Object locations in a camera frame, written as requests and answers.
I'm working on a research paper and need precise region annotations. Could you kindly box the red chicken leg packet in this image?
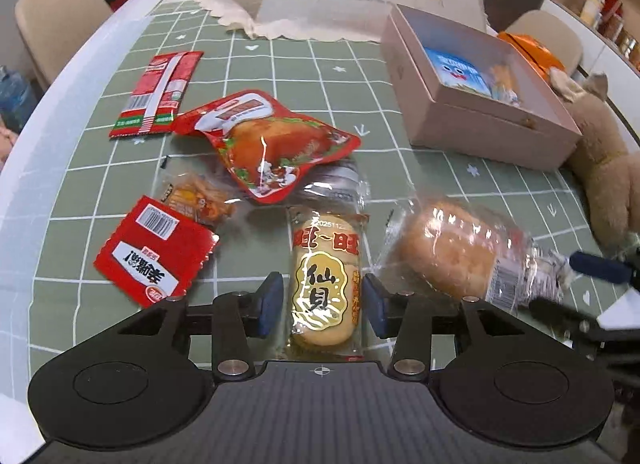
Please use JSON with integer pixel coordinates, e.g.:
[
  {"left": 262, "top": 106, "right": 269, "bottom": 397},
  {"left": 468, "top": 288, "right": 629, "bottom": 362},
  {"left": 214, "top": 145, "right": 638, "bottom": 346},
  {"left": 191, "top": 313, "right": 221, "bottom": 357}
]
[{"left": 172, "top": 88, "right": 362, "bottom": 205}]

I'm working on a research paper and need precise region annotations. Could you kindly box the red square snack packet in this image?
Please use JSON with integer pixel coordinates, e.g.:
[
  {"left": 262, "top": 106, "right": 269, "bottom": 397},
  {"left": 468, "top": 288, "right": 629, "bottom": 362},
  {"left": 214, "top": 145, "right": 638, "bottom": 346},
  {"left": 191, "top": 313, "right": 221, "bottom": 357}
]
[{"left": 94, "top": 195, "right": 222, "bottom": 309}]

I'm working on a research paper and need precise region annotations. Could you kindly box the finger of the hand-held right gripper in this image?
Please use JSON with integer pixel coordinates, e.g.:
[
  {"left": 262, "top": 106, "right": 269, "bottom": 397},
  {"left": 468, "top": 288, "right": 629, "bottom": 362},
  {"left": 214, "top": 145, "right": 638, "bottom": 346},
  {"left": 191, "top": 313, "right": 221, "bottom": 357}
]
[
  {"left": 567, "top": 250, "right": 640, "bottom": 289},
  {"left": 529, "top": 296, "right": 599, "bottom": 339}
]

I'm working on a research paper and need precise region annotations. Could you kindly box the small orange snack packet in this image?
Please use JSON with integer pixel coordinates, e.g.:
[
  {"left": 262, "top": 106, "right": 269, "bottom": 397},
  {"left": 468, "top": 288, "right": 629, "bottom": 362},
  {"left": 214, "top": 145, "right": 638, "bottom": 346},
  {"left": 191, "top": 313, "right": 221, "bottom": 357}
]
[{"left": 159, "top": 169, "right": 238, "bottom": 229}]

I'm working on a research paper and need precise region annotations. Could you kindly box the row of shelf jars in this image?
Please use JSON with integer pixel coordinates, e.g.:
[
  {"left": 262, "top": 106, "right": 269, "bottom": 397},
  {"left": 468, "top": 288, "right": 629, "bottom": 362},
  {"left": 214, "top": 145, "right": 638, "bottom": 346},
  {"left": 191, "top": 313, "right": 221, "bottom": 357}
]
[{"left": 580, "top": 0, "right": 640, "bottom": 69}]

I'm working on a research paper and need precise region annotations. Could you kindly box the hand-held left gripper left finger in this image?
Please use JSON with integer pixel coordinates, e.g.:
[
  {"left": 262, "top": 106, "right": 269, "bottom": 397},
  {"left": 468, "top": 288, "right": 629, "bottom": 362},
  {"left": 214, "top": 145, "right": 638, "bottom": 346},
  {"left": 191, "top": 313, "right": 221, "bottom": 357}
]
[{"left": 117, "top": 271, "right": 286, "bottom": 382}]

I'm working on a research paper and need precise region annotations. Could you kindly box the yellow rice cracker packet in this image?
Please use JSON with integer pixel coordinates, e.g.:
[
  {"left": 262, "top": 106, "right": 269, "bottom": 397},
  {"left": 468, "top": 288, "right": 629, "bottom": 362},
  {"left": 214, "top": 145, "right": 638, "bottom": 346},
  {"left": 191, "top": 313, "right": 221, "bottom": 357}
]
[{"left": 286, "top": 206, "right": 371, "bottom": 362}]

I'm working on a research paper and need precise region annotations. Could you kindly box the beige chair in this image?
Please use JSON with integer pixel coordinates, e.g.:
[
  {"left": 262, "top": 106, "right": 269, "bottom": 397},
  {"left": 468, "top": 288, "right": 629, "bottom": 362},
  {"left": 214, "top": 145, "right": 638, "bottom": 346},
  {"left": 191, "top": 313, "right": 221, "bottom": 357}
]
[
  {"left": 502, "top": 10, "right": 585, "bottom": 79},
  {"left": 14, "top": 0, "right": 113, "bottom": 92}
]

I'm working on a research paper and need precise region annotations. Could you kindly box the brown plush toy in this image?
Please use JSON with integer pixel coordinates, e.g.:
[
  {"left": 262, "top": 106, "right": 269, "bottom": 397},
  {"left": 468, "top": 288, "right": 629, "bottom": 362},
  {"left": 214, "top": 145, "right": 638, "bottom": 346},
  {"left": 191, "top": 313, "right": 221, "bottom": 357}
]
[{"left": 547, "top": 68, "right": 640, "bottom": 255}]

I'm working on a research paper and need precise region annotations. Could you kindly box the clear bread packet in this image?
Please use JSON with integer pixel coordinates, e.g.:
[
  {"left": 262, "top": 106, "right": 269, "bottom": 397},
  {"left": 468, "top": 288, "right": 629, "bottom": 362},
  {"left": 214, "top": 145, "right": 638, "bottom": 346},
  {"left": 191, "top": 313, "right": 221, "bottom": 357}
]
[{"left": 372, "top": 196, "right": 581, "bottom": 317}]

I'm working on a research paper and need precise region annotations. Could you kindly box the blue snack packet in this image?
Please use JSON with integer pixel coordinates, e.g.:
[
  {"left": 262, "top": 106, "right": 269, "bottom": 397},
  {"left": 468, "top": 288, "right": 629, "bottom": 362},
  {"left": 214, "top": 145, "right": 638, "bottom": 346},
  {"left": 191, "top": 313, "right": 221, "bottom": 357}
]
[{"left": 422, "top": 46, "right": 493, "bottom": 97}]

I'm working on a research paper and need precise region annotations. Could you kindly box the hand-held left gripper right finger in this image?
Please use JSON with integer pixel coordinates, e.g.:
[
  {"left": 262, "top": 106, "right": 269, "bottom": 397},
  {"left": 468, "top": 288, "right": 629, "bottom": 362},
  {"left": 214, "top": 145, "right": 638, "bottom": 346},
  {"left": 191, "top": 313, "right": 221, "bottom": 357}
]
[{"left": 361, "top": 274, "right": 526, "bottom": 382}]

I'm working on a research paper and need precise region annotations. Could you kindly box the pink cardboard box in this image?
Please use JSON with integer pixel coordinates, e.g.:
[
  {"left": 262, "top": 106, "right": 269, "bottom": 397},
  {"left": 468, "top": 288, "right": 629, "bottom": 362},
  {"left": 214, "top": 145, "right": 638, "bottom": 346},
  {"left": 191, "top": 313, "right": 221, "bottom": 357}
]
[{"left": 381, "top": 4, "right": 583, "bottom": 172}]

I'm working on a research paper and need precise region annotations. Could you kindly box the orange plush toy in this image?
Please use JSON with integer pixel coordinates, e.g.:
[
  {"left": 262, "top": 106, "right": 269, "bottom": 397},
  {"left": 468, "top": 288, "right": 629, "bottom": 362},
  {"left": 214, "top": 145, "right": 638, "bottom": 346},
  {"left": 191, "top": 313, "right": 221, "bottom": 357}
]
[{"left": 497, "top": 31, "right": 566, "bottom": 79}]

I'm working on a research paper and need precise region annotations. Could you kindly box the red sausage packet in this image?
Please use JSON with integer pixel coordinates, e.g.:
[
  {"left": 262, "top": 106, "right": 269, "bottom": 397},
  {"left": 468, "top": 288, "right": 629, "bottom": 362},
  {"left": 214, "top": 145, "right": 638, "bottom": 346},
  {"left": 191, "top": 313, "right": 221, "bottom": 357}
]
[{"left": 109, "top": 50, "right": 205, "bottom": 139}]

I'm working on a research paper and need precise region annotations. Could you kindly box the green checked tablecloth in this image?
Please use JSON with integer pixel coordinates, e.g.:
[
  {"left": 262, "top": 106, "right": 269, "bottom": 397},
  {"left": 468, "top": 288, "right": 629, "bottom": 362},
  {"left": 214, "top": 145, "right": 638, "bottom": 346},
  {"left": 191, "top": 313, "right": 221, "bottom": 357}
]
[{"left": 30, "top": 0, "right": 640, "bottom": 380}]

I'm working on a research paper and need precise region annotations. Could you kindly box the clear brown snack packet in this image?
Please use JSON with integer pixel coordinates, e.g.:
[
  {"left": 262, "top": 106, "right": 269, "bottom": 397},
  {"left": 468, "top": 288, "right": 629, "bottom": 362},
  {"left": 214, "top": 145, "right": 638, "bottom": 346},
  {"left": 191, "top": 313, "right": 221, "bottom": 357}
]
[{"left": 300, "top": 156, "right": 371, "bottom": 217}]

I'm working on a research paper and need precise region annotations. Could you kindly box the small yellow snack packet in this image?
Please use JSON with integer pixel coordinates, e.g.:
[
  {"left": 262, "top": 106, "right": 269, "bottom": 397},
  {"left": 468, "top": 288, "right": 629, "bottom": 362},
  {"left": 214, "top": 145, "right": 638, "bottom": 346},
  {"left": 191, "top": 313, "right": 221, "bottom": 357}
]
[{"left": 487, "top": 64, "right": 523, "bottom": 107}]

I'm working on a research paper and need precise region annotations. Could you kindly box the white cabinet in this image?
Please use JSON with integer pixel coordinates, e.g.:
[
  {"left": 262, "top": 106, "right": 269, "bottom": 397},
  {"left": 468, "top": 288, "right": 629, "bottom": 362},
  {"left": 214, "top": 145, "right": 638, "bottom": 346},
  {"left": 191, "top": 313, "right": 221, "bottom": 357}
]
[{"left": 542, "top": 0, "right": 640, "bottom": 135}]

